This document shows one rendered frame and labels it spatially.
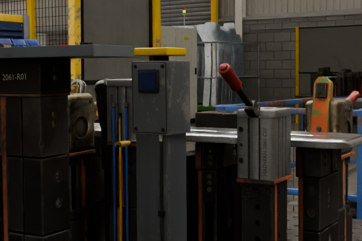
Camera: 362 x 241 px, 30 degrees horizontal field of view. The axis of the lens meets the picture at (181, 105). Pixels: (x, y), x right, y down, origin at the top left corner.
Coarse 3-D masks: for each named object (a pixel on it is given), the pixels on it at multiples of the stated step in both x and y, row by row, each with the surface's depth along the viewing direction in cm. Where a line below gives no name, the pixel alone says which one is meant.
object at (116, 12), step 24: (72, 0) 439; (96, 0) 460; (120, 0) 481; (144, 0) 506; (72, 24) 440; (96, 24) 461; (120, 24) 482; (144, 24) 507; (72, 72) 442; (96, 72) 463; (120, 72) 484
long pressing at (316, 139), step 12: (96, 132) 142; (192, 132) 136; (204, 132) 136; (216, 132) 135; (228, 132) 137; (300, 132) 134; (312, 132) 134; (324, 132) 134; (300, 144) 119; (312, 144) 118; (324, 144) 117; (336, 144) 116; (348, 144) 117; (360, 144) 122
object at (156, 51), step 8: (136, 48) 103; (144, 48) 102; (152, 48) 102; (160, 48) 101; (168, 48) 101; (176, 48) 103; (184, 48) 105; (152, 56) 104; (160, 56) 103; (168, 56) 104
